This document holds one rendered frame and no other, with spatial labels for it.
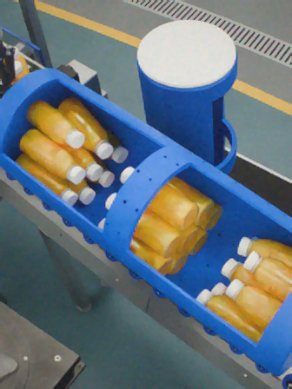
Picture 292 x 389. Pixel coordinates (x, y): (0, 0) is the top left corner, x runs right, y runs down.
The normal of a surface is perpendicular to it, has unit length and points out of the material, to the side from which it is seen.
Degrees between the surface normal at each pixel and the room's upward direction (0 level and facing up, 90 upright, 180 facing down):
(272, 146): 0
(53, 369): 5
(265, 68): 0
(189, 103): 90
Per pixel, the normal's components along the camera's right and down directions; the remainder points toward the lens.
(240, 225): -0.61, 0.25
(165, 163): 0.06, -0.68
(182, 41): -0.10, -0.54
